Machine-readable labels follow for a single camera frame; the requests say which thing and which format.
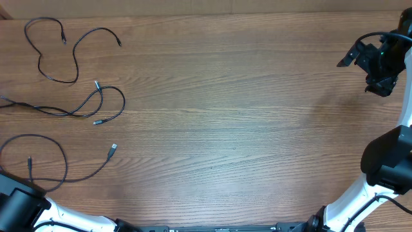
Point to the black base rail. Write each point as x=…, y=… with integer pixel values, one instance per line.
x=222, y=228

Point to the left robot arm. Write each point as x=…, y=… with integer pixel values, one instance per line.
x=25, y=207

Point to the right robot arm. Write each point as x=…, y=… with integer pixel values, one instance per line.
x=386, y=161

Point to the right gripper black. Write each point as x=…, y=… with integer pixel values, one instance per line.
x=387, y=82

